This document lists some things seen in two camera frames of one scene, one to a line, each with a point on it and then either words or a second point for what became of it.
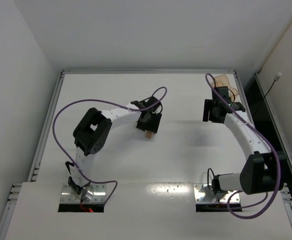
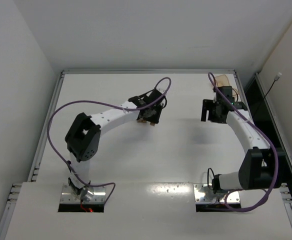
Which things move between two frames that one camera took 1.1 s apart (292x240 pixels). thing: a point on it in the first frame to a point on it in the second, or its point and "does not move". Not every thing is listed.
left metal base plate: (97, 191) does not move
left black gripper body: (148, 124) to (149, 116)
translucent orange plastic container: (223, 81) does not move
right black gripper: (207, 110) does not move
